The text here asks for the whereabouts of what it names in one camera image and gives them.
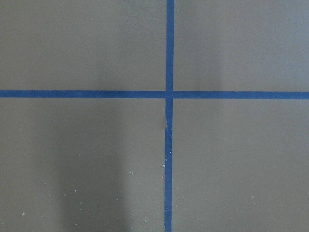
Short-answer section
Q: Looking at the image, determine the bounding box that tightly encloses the vertical blue tape strip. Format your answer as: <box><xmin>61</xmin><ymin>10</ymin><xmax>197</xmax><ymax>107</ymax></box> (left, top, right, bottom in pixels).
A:
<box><xmin>164</xmin><ymin>0</ymin><xmax>175</xmax><ymax>232</ymax></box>

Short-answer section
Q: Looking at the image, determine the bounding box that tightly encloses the horizontal blue tape strip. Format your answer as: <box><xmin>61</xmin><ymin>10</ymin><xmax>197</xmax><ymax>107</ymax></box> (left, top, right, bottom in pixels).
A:
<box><xmin>0</xmin><ymin>90</ymin><xmax>309</xmax><ymax>100</ymax></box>

